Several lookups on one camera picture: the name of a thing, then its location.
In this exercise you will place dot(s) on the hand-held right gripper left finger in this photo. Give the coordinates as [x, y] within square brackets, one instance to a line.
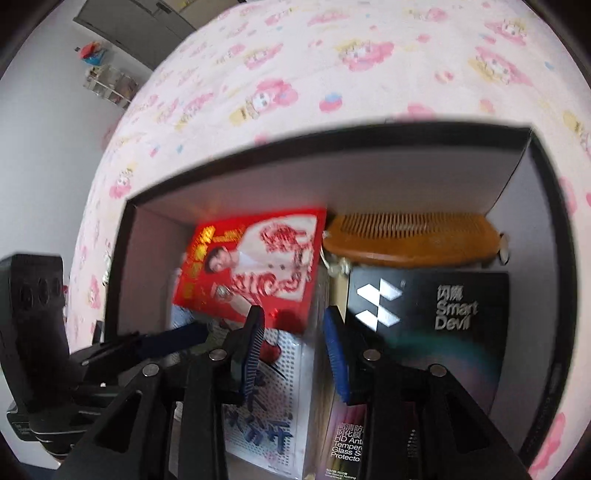
[251, 350]

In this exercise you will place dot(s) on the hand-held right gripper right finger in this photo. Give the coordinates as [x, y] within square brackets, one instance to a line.
[334, 355]

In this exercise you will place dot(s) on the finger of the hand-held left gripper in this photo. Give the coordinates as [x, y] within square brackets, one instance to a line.
[180, 339]

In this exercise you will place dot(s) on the cartoon printed bead kit packet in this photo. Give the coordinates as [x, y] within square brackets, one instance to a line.
[286, 369]

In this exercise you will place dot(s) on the red envelope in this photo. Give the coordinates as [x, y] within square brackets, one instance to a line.
[277, 258]

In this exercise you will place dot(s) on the black screen protector box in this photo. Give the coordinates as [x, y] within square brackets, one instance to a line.
[438, 323]

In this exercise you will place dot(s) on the wooden comb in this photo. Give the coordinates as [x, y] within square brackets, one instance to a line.
[406, 244]

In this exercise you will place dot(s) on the dark grey container box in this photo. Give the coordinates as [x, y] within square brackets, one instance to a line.
[369, 184]

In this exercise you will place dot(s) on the clear shelf with toy figures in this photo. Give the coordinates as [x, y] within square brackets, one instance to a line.
[111, 87]

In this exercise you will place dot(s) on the pink printed blanket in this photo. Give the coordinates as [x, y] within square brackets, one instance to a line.
[323, 69]

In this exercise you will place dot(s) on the dark grey cabinet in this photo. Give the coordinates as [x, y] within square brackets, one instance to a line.
[138, 23]

